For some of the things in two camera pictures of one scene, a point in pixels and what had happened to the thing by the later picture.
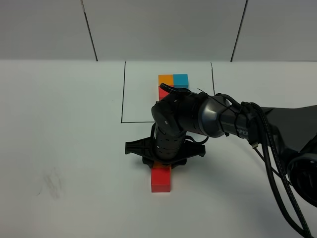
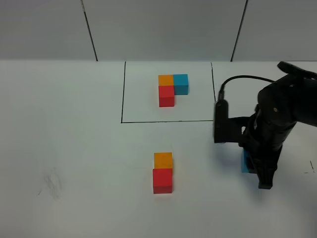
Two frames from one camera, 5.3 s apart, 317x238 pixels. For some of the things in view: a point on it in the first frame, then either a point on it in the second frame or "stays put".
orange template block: x=168 y=79 stays put
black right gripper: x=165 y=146 to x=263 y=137
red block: x=160 y=179 stays put
